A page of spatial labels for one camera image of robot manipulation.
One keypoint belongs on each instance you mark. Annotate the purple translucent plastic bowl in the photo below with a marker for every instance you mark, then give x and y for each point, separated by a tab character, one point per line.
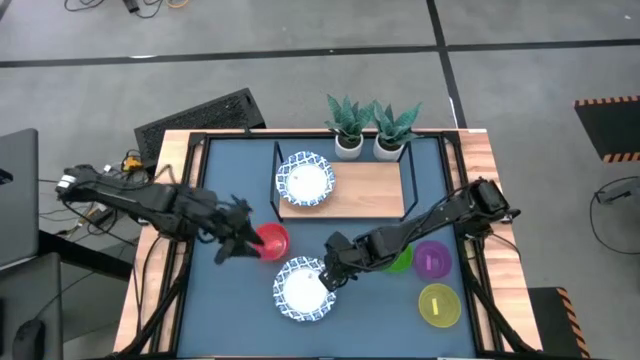
433	260

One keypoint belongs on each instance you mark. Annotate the black power adapter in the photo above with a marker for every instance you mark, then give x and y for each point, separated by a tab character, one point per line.
132	5

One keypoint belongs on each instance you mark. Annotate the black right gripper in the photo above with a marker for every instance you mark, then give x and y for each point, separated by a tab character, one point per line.
347	255

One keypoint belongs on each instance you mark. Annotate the black floor beam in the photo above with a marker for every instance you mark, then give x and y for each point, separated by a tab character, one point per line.
85	255

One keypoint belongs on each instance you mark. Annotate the grey floor device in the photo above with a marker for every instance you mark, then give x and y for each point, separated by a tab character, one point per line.
620	191

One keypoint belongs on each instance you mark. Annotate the red translucent plastic bowl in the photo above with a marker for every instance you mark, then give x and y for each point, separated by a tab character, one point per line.
276	240

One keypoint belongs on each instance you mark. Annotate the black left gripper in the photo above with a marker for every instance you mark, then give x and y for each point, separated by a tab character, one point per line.
205	215

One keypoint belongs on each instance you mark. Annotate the grey laptop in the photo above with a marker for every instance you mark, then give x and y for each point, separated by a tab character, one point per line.
19	200

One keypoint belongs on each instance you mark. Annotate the black computer mouse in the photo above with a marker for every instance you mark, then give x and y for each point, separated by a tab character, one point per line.
29	342

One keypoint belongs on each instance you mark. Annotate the yellow translucent plastic bowl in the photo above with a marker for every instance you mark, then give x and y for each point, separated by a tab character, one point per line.
440	306

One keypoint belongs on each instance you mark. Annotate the potted snake plant white pot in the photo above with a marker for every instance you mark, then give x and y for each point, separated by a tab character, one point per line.
348	125
392	130

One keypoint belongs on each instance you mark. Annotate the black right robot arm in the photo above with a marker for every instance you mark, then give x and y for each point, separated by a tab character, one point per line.
425	220

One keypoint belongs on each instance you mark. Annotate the black aluminium table frame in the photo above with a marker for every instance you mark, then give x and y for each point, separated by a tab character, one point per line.
172	295

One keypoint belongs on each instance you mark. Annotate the large black hazard-striped floor mat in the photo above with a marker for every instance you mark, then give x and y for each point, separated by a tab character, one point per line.
612	130

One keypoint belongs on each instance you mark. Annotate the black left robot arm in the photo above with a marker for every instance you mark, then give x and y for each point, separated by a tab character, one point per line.
125	197

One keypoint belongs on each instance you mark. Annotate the dark grey side desk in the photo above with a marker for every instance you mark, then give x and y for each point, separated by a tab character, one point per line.
30	290

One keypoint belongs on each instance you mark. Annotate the blue patterned white plate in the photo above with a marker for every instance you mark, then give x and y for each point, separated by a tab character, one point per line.
300	295
306	180

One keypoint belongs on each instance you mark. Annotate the wooden shelf with black frame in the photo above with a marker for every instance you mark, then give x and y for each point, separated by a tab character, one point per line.
370	192

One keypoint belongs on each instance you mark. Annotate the green translucent plastic bowl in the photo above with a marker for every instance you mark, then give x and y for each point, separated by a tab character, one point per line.
404	261

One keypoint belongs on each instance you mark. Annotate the narrow black hazard-striped floor mat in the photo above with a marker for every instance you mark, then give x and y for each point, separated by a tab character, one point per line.
555	320

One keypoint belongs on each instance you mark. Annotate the blue table mat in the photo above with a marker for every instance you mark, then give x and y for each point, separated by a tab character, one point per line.
225	310

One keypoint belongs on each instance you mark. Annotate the yellow plug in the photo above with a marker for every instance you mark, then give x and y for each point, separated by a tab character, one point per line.
132	163

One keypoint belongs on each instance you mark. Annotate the black perforated computer case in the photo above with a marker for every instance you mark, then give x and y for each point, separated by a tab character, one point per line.
200	117

